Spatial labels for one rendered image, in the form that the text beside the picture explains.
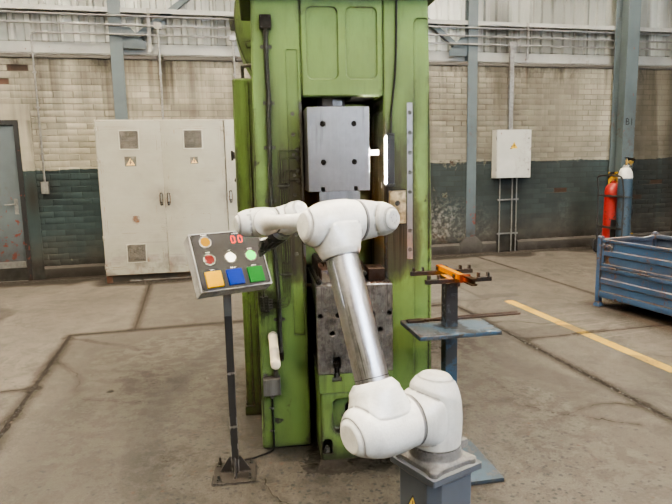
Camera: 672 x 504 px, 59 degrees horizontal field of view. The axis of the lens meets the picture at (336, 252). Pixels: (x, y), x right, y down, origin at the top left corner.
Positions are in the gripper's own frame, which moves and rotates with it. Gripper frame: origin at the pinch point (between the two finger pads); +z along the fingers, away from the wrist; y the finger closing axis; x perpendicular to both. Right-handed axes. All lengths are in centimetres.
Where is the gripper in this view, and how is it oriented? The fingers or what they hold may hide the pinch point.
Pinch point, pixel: (262, 250)
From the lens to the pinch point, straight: 262.9
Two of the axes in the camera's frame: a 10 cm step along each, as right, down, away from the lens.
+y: 8.4, -1.0, 5.3
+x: -2.9, -9.1, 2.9
